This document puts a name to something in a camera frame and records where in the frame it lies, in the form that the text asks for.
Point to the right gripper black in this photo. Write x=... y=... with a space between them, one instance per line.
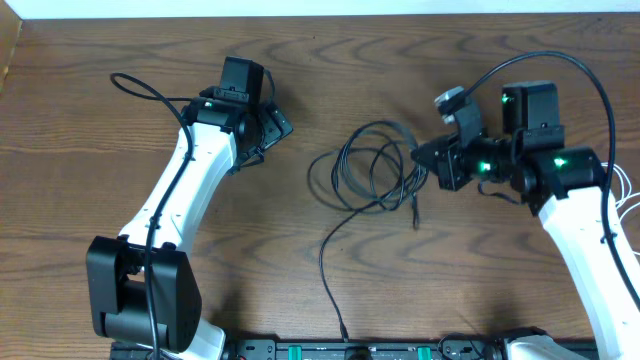
x=448 y=166

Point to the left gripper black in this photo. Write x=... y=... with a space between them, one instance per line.
x=273 y=126

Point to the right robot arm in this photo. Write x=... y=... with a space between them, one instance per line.
x=563 y=187

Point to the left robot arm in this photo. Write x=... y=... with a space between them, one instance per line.
x=142 y=289

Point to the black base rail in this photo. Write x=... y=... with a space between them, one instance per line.
x=520 y=343

